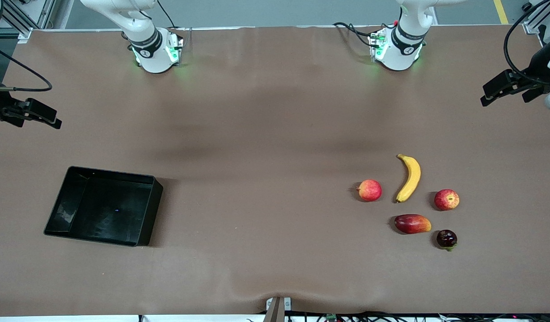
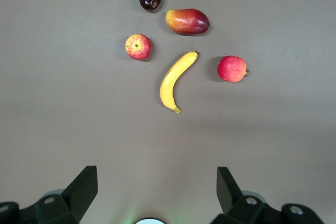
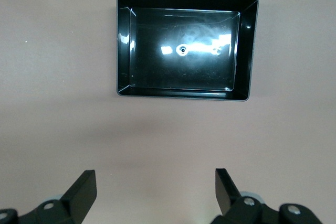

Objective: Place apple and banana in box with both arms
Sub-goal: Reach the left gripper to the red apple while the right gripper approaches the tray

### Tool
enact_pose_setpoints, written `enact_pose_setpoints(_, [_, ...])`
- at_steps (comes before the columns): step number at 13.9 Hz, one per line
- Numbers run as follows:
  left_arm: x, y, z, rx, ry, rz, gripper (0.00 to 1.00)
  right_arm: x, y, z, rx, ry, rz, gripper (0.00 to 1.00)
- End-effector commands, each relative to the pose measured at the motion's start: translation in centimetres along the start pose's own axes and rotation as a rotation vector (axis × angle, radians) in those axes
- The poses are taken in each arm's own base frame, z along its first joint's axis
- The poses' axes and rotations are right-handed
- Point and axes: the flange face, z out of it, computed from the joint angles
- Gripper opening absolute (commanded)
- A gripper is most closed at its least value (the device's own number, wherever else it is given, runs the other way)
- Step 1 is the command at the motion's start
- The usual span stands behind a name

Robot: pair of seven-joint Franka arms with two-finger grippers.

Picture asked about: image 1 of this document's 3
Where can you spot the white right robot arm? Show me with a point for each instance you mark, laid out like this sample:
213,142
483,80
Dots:
145,27

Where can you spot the brown table cover sheet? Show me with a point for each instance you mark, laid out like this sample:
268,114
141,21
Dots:
275,112

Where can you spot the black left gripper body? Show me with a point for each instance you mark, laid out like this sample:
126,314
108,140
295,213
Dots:
537,68

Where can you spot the dark purple mangosteen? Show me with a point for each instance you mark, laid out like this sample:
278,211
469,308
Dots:
446,238

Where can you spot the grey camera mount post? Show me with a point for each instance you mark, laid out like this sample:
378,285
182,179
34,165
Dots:
275,313

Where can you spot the aluminium profile frame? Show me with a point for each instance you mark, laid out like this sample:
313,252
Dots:
536,24
15,20

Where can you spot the yellow banana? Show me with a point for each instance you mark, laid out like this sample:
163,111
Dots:
411,179

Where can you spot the red apple left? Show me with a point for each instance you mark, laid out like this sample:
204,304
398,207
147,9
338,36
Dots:
370,190

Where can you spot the red mango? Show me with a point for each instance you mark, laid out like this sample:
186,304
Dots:
412,224

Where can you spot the red yellow apple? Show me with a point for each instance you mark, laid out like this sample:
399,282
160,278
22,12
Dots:
446,200

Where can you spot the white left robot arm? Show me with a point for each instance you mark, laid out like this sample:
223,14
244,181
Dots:
407,40

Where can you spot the black plastic box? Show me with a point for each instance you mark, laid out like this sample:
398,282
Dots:
105,205

